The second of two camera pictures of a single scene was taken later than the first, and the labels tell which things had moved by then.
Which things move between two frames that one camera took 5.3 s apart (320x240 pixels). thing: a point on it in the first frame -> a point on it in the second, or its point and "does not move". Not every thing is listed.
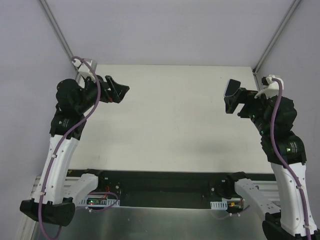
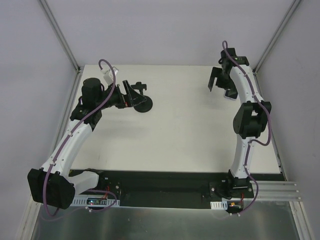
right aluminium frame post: x=291 y=9 does not move
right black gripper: x=240 y=100 -> x=222 y=81
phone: x=233 y=87 does not move
